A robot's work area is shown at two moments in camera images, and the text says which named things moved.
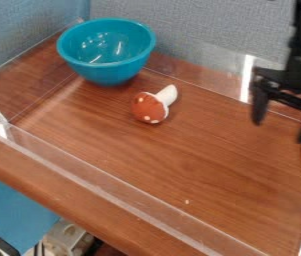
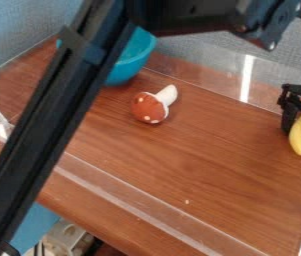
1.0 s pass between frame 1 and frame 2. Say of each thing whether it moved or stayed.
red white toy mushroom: stayed
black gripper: moved
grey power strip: stayed
